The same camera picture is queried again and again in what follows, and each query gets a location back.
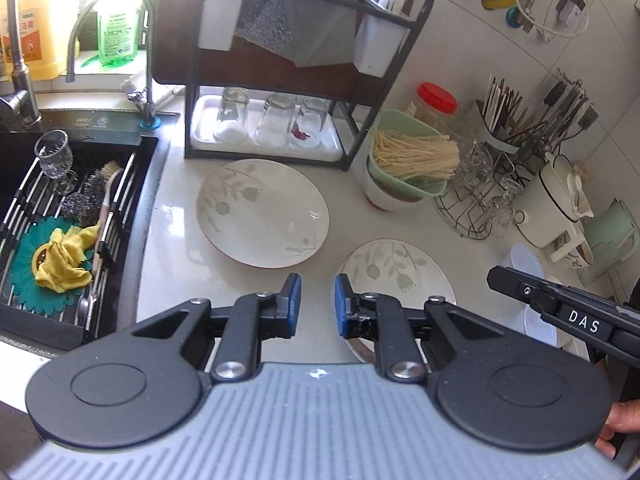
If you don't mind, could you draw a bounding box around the red-lid plastic jar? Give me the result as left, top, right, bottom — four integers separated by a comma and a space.
407, 82, 458, 133

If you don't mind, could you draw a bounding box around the white drip tray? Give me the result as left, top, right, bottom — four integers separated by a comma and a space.
192, 96, 346, 157

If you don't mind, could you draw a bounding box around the person's right hand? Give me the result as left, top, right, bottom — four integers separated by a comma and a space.
596, 399, 640, 459

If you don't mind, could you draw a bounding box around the green flower mat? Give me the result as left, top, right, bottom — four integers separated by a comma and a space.
10, 215, 103, 311

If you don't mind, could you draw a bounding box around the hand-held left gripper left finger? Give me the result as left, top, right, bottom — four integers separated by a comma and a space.
131, 273, 303, 382

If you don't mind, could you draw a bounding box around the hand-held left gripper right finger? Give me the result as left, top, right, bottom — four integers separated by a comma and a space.
335, 273, 505, 382

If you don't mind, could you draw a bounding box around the clear glass goblet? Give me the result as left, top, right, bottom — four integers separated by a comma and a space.
34, 129, 75, 181

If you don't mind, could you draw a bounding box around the green and white chopstick holder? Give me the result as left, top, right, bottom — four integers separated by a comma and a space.
470, 100, 546, 181

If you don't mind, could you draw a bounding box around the green dish soap bottle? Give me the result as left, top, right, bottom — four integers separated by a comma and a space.
97, 0, 141, 68

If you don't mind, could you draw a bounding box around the plain white bowl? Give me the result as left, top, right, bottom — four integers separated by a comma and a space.
501, 242, 559, 348

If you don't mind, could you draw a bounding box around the steel wool scrubber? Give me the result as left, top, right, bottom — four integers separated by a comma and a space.
60, 170, 108, 226

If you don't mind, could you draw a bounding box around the bundle of dry noodles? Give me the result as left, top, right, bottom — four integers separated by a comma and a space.
370, 129, 460, 181

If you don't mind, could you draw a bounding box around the dark wooden cutting board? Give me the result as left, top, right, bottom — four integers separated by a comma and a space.
150, 0, 401, 106

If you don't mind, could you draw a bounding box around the white cable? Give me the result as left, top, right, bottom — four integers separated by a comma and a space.
515, 0, 601, 42

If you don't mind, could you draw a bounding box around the mint green kettle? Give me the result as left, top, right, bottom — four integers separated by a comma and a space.
582, 199, 640, 271

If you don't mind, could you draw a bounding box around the black kitchen sink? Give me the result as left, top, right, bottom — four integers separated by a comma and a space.
0, 107, 181, 356

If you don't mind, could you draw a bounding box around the large leaf-print plate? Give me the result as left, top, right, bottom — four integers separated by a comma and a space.
196, 159, 331, 269

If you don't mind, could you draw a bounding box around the sink drain rack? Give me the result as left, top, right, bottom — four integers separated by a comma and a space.
0, 152, 138, 331

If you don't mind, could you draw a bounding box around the wire glass rack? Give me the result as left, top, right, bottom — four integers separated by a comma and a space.
434, 150, 531, 241

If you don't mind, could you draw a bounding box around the bundle of chopsticks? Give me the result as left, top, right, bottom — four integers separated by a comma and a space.
482, 74, 531, 136

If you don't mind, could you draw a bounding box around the metal spoon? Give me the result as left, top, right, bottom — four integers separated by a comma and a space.
77, 280, 98, 331

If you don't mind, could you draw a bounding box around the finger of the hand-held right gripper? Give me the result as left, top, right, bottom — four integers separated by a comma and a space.
487, 265, 562, 322

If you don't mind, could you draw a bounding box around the yellow cloth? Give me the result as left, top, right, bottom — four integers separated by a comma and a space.
32, 225, 101, 293

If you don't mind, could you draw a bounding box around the small leaf-print plate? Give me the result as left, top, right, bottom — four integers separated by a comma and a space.
336, 239, 457, 363

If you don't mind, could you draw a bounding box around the white wall charger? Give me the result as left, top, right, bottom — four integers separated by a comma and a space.
557, 0, 588, 26

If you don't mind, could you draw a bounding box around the clear drinking glass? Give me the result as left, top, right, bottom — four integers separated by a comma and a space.
212, 87, 249, 143
255, 92, 297, 148
290, 97, 328, 148

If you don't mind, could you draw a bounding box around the white utensil holder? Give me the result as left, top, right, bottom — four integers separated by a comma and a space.
198, 0, 247, 52
352, 0, 417, 77

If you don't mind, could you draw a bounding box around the clear glass cup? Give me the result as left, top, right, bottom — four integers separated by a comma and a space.
452, 137, 496, 181
487, 177, 523, 226

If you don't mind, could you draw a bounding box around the white bowl with brown foot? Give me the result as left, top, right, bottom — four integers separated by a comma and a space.
361, 160, 426, 212

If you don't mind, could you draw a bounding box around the grey speckled cloth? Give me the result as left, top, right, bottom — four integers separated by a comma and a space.
235, 0, 297, 57

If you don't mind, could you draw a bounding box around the textured glass pitcher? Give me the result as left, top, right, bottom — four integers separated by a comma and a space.
580, 240, 626, 286

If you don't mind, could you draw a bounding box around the black dish rack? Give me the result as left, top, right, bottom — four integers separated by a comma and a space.
150, 0, 436, 173

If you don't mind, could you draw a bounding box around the dish brush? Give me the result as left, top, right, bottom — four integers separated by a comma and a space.
90, 160, 126, 276

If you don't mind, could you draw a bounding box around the utensil holder with cutlery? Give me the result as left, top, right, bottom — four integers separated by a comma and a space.
520, 77, 599, 161

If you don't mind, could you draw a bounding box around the green bowl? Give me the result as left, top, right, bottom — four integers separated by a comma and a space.
367, 110, 448, 201

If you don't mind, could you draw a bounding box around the yellow detergent bottle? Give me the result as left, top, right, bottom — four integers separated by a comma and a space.
0, 0, 81, 81

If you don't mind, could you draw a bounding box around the white electric pot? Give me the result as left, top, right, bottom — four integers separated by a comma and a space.
512, 152, 596, 250

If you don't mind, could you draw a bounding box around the steel faucet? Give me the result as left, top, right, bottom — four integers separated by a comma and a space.
0, 0, 43, 128

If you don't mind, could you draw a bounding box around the grey cutting board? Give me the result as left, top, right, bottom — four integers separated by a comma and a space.
280, 0, 383, 69

